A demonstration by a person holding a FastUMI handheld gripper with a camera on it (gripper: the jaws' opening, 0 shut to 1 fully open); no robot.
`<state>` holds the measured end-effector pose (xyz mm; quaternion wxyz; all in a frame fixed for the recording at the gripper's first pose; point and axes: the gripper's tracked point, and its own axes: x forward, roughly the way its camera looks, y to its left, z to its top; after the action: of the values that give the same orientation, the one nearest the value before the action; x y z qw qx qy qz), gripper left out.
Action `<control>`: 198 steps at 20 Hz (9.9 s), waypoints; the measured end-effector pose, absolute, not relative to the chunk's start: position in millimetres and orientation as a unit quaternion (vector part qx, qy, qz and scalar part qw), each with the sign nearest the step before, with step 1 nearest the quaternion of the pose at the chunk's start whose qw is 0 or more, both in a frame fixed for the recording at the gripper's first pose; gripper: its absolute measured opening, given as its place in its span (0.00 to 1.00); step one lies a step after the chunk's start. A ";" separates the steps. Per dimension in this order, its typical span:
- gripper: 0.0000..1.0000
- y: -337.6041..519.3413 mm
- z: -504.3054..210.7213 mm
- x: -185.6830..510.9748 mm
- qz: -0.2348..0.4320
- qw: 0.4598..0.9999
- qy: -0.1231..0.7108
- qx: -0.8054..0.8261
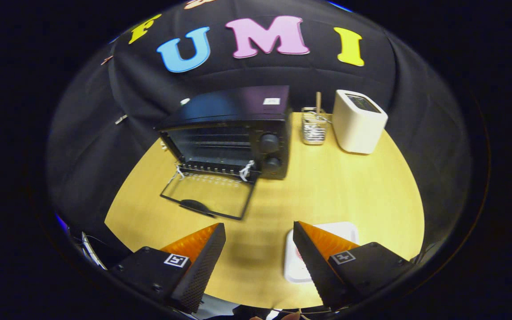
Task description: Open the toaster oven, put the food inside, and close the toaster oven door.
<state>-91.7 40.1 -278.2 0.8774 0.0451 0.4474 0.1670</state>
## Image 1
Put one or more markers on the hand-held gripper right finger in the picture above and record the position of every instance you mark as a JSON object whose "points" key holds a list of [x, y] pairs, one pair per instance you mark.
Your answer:
{"points": [[314, 266]]}

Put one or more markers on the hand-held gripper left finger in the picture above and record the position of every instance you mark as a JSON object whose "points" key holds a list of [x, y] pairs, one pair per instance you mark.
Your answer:
{"points": [[202, 266]]}

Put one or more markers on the red meat slice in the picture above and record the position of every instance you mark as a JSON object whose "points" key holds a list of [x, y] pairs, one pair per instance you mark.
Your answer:
{"points": [[299, 254]]}

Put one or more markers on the white square plate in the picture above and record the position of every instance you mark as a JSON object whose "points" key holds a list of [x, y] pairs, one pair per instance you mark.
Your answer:
{"points": [[342, 231]]}

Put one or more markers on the black toaster oven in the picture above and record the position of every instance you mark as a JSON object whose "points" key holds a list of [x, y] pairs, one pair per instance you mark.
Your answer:
{"points": [[229, 106]]}

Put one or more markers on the white toaster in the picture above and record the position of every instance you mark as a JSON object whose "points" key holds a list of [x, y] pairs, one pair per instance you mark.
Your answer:
{"points": [[356, 129]]}

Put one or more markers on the wooden stick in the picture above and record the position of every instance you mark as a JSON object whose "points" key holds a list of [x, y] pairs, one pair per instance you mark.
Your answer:
{"points": [[318, 100]]}

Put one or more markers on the silver clip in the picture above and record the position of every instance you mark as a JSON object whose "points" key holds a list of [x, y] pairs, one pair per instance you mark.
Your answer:
{"points": [[121, 119]]}

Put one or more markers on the red clothes peg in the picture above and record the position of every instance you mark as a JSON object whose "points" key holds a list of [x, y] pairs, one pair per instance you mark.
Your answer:
{"points": [[107, 59]]}

